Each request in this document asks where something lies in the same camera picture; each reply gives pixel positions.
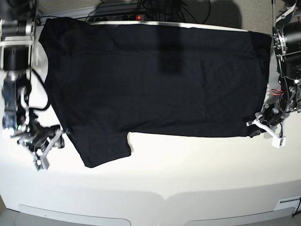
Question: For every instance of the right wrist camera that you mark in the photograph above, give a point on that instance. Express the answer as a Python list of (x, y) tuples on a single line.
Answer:
[(40, 163)]

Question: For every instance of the thin metal pole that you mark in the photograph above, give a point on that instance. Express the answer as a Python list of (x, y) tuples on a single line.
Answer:
[(273, 2)]

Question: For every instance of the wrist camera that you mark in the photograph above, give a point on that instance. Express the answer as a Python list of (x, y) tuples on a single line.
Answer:
[(40, 163), (275, 135)]

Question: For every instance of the black power strip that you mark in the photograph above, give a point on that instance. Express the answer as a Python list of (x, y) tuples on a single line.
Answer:
[(116, 18)]

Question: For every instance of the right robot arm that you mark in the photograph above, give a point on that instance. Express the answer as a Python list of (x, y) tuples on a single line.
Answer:
[(17, 35)]

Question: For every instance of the black T-shirt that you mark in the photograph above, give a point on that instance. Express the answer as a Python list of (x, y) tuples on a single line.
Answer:
[(106, 81)]

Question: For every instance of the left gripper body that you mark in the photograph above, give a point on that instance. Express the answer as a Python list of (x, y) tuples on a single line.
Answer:
[(274, 114)]

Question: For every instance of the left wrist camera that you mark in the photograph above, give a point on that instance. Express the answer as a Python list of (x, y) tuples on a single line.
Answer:
[(275, 135)]

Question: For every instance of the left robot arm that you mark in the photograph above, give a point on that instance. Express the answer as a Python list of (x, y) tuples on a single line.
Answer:
[(286, 35)]

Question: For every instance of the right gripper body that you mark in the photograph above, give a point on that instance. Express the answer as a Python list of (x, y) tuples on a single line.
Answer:
[(34, 136)]

